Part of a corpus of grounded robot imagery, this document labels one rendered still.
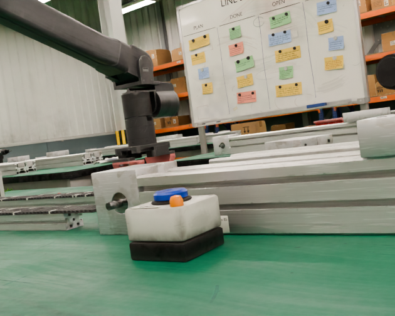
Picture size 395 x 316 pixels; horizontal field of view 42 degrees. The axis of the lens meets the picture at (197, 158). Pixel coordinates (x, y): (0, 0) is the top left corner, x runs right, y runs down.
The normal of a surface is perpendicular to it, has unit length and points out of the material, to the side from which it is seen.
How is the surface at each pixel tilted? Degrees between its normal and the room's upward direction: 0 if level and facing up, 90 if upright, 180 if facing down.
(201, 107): 90
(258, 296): 0
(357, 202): 90
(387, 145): 90
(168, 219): 90
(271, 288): 0
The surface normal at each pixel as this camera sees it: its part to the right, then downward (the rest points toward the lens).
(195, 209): 0.82, -0.08
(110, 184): -0.56, 0.12
